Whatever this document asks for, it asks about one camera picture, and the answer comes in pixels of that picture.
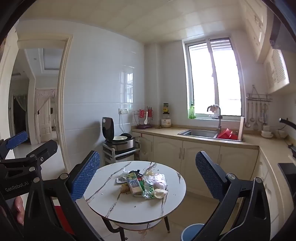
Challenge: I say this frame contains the cream upper cabinet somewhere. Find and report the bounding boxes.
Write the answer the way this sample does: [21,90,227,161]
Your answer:
[239,0,274,64]

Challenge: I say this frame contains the range hood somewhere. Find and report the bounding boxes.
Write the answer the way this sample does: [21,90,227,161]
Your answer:
[269,21,296,50]

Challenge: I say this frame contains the red plastic basin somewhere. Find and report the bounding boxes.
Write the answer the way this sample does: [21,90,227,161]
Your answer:
[217,128,238,140]

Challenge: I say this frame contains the black rice cooker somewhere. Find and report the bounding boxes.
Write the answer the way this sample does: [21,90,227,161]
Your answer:
[102,116,136,151]

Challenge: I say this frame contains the person's left hand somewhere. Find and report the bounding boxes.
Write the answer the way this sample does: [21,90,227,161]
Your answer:
[13,197,25,225]

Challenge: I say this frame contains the lace door curtain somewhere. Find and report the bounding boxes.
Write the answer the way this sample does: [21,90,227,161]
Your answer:
[35,89,57,114]

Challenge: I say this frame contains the red chopstick holder rack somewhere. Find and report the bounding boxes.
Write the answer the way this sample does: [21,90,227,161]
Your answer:
[134,107,153,129]

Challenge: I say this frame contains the blue trash bin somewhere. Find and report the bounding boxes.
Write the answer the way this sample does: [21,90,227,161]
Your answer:
[181,224,205,241]

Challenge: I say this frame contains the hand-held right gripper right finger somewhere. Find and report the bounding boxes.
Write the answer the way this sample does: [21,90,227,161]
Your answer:
[195,151,271,241]

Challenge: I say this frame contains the white storage trolley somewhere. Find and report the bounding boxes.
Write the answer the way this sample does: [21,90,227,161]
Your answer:
[102,141,140,167]

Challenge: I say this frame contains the metal kitchen faucet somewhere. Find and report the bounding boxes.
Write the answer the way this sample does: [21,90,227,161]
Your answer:
[207,104,223,137]

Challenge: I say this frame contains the wooden cutting board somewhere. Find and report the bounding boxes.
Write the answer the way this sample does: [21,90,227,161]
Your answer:
[238,116,245,141]

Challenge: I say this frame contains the cream lattice door cabinet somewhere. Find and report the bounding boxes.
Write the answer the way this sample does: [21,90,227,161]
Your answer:
[264,49,290,94]

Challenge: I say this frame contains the metal wall hanging rack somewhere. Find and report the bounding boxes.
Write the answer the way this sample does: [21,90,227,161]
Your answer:
[246,85,273,101]

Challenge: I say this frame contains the white panel door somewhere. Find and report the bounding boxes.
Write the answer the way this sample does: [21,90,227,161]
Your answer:
[37,100,52,142]

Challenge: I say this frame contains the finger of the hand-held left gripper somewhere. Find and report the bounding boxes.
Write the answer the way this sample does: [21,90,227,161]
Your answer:
[0,131,28,160]
[0,140,58,178]

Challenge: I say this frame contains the white power cord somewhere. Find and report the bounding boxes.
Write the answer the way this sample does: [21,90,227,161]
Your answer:
[119,113,127,137]

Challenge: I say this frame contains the steel kitchen sink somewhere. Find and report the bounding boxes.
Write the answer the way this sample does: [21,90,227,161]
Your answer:
[178,128,244,142]

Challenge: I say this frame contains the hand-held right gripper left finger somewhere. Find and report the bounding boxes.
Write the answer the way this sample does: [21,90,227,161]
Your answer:
[23,151,103,241]

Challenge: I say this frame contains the cream kitchen base cabinet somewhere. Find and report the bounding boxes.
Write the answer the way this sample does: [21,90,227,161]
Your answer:
[131,126,296,234]

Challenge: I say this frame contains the white crumpled plastic bag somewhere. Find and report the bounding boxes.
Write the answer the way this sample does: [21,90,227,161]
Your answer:
[143,174,167,190]

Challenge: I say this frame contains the cream door frame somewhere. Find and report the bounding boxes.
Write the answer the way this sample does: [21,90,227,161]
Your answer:
[16,35,73,172]

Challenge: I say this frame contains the round marble-pattern table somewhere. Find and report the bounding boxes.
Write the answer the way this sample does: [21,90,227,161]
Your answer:
[84,161,186,234]

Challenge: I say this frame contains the white green milk carton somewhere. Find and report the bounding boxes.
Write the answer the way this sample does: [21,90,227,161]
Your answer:
[127,179,142,196]

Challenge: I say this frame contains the black cooktop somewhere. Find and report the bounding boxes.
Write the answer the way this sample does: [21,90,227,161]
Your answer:
[277,163,296,183]

